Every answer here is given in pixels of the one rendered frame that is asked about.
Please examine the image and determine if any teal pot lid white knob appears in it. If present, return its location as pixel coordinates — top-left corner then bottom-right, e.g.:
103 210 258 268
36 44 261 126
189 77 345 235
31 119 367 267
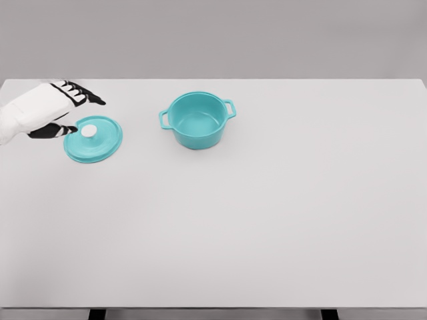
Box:
63 115 123 165

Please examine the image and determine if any teal pot with handles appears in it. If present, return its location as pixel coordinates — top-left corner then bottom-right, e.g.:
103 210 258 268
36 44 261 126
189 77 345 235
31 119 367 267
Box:
158 91 238 150

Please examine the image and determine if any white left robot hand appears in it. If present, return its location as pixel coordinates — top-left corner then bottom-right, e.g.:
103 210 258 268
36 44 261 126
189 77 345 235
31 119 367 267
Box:
5 79 107 140

